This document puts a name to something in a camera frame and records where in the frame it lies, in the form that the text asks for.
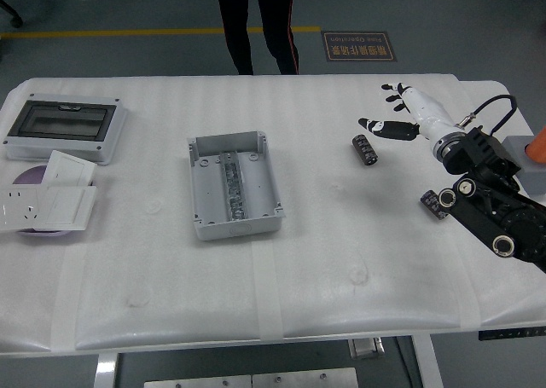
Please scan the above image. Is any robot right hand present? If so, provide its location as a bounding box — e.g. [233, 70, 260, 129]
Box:
[357, 81, 457, 144]

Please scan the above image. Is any black cylindrical battery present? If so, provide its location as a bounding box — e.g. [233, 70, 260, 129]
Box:
[351, 134, 379, 166]
[420, 189, 447, 221]

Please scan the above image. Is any grey open junction box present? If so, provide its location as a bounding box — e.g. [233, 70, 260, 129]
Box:
[186, 130, 285, 241]

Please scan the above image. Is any grey box with dark window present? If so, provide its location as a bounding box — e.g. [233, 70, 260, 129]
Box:
[3, 92, 128, 166]

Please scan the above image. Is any person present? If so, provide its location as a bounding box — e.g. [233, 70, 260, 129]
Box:
[212, 0, 299, 77]

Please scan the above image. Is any orange cone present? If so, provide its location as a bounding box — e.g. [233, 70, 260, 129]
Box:
[525, 125, 546, 164]

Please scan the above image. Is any grey square block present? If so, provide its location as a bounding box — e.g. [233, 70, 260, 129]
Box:
[502, 135, 546, 198]

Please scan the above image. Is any white foam table mat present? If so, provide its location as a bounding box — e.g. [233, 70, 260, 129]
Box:
[0, 74, 537, 355]

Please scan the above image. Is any black office chair base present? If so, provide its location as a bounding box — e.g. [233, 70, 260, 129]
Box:
[0, 0, 46, 28]

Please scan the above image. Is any black label strip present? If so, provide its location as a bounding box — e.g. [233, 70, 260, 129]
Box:
[477, 326, 546, 342]

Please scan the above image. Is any white table leg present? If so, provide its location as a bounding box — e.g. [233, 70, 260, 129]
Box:
[411, 334, 444, 388]
[93, 352, 119, 388]

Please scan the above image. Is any purple round disc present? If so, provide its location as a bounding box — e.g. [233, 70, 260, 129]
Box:
[11, 165, 76, 238]

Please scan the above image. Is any grey metal floor plate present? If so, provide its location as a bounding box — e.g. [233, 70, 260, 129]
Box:
[143, 374, 253, 388]
[251, 367, 359, 388]

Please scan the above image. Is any white tape strip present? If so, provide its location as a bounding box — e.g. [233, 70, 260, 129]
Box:
[49, 245, 89, 351]

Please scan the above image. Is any metal DIN rail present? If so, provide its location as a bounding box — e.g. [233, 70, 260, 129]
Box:
[219, 150, 250, 223]

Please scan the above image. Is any white blank switch panel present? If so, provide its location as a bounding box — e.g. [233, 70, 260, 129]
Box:
[41, 149, 97, 188]

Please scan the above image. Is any grey metal table bracket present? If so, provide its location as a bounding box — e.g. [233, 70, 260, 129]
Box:
[348, 338, 385, 359]

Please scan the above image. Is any white wide switch panel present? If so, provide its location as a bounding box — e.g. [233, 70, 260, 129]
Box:
[34, 185, 98, 231]

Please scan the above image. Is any white wall socket panel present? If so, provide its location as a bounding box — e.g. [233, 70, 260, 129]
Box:
[0, 185, 46, 235]

